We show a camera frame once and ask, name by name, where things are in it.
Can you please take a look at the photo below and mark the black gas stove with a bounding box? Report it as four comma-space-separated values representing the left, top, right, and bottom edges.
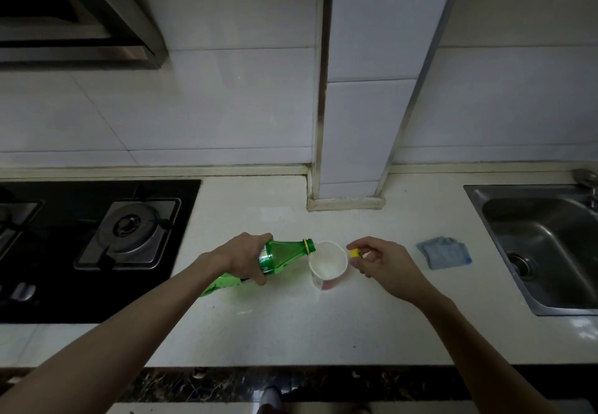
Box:
0, 179, 202, 325

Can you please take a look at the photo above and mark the steel faucet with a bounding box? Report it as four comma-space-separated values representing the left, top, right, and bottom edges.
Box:
574, 168, 598, 210

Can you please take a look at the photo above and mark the blue cleaning cloth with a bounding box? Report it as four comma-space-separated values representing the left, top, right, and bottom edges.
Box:
416, 236, 472, 271

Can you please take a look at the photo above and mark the green plastic bottle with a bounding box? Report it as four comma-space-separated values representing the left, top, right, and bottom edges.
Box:
198, 238, 317, 298

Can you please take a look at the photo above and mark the white paper cup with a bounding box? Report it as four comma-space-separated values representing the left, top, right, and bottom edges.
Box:
308, 240, 349, 291

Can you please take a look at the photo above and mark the steel gas burner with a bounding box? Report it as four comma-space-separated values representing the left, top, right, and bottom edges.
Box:
75, 197, 182, 271
0, 199, 43, 260

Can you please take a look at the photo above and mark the silver stove knob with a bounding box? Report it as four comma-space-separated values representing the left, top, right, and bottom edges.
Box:
10, 282, 37, 302

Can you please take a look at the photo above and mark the stainless steel sink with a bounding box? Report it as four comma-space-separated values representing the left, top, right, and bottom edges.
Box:
463, 184, 598, 317

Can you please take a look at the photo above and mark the person's left hand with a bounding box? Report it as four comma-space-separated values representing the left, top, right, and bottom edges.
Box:
208, 232, 274, 287

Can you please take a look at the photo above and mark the person's right hand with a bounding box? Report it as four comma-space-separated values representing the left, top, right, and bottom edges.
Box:
346, 236, 436, 306

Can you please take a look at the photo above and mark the steel range hood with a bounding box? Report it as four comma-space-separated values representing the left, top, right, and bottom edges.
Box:
0, 0, 170, 69

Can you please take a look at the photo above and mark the person's left forearm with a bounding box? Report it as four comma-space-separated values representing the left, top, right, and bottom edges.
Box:
0, 253, 230, 414

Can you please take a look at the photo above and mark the person's right forearm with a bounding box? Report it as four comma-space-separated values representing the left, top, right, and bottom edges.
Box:
413, 287, 561, 414

